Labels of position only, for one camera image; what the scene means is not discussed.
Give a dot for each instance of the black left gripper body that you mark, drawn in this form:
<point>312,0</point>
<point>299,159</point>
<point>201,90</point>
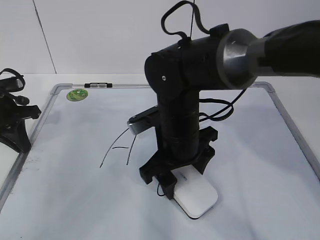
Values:
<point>14,109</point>

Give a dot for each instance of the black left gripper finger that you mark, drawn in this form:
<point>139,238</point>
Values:
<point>14,135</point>

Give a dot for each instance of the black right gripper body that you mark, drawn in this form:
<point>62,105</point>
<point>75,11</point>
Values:
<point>162,162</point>

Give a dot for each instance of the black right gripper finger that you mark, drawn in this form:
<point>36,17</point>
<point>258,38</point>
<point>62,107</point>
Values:
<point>204,158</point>
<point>166,184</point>

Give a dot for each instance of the white board eraser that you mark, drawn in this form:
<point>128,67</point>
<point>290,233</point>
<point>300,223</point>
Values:
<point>193,193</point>

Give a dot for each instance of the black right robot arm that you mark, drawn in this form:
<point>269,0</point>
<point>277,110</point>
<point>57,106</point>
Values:
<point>224,60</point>

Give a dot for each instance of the round green sticker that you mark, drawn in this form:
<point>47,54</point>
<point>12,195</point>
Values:
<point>77,95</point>

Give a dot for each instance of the black and silver board clip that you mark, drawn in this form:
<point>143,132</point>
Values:
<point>97,85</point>

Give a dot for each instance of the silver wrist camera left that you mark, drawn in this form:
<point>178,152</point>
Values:
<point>11,84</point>

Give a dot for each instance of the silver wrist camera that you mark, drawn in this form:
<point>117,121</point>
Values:
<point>11,84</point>
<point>144,120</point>

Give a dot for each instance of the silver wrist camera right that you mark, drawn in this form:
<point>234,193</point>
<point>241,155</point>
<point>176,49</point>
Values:
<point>144,120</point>

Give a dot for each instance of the white board with grey frame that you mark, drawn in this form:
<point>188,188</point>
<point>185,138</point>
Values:
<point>81,180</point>

